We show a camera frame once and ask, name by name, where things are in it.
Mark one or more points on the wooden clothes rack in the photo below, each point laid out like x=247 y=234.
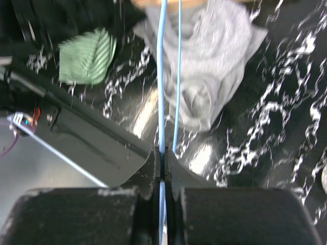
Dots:
x=173 y=5

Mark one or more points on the grey tank top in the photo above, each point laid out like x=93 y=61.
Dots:
x=205 y=50

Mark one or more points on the green white striped top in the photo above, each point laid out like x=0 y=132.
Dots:
x=86 y=58

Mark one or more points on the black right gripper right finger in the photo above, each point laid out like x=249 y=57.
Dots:
x=200 y=213

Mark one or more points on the blue wire hanger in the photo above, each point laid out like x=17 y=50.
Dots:
x=161 y=114

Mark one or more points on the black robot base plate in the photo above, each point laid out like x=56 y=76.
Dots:
x=96 y=147

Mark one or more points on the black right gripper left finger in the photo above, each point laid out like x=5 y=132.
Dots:
x=128 y=214

